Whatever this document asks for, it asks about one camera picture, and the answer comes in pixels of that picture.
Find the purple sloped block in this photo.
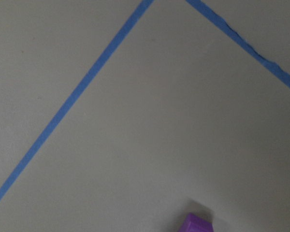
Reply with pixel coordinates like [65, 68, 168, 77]
[178, 213, 214, 232]

